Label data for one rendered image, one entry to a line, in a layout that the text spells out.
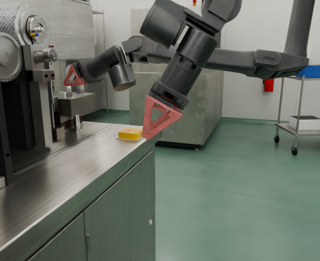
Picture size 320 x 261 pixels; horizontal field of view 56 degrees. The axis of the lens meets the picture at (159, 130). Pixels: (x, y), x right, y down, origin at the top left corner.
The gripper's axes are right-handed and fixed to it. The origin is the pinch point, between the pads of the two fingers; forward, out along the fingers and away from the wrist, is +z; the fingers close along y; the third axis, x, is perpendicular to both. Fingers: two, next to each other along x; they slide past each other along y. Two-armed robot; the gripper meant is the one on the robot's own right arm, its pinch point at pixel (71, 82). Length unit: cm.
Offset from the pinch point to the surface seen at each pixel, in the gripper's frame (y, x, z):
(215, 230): 104, -111, 21
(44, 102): -10.8, -3.5, 4.3
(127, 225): -1.8, -49.8, 3.8
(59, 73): 69, 24, 53
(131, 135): 6.3, -23.8, -7.7
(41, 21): -6.3, 18.0, -4.2
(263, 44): 444, 0, -48
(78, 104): 7.7, -6.0, 6.9
